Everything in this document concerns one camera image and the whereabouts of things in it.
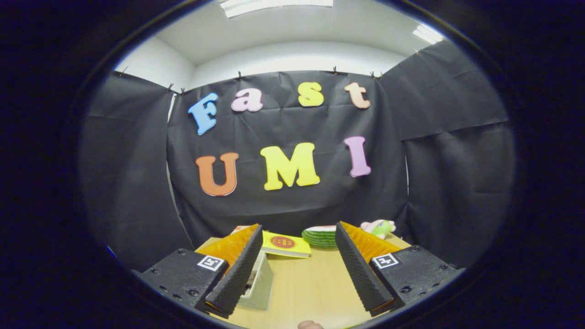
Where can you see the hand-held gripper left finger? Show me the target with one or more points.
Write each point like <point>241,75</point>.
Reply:
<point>237,269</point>

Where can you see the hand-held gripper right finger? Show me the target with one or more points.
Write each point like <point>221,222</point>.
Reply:
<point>358,269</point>

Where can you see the white fabric storage box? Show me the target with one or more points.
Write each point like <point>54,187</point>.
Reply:
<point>263,283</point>

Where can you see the beige book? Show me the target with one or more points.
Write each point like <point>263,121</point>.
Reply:
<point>238,229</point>

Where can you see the pink and green plush toy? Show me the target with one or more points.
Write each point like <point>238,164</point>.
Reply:
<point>381,228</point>

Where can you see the watermelon slice plush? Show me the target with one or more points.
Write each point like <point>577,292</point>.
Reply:
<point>320,236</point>

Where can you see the yellow book with red circle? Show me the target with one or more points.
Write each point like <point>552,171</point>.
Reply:
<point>285,244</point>

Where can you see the small ceiling light panel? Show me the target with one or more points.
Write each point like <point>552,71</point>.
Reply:
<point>428,34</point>

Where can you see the long ceiling light panel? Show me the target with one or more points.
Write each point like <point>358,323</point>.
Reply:
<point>274,5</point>

